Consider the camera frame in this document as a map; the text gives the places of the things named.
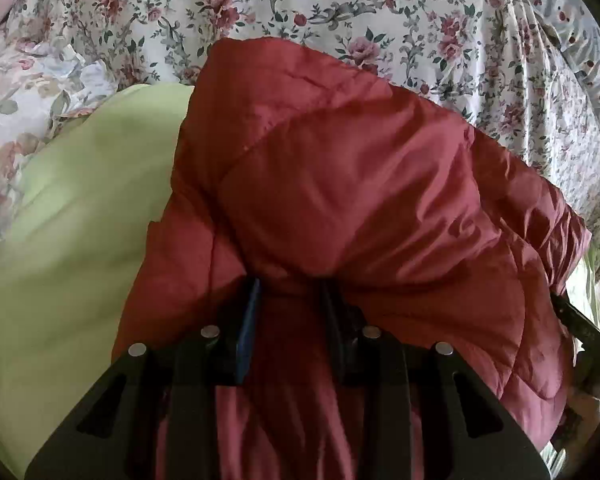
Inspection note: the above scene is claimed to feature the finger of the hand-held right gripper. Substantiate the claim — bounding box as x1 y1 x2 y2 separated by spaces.
550 292 600 346

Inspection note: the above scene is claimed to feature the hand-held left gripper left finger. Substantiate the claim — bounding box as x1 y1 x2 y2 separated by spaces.
25 277 264 480

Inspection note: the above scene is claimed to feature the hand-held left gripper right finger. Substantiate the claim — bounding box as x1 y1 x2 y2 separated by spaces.
320 280 551 480

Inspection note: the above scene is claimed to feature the red quilted coat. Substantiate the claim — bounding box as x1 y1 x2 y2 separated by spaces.
112 36 593 480

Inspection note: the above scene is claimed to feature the light green blanket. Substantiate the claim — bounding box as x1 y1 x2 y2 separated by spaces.
0 82 600 476

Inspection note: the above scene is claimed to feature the floral pillow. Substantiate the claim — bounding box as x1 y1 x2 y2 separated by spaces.
0 35 121 276

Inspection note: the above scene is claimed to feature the rose floral bedsheet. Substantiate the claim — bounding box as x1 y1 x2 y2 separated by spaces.
0 0 600 281

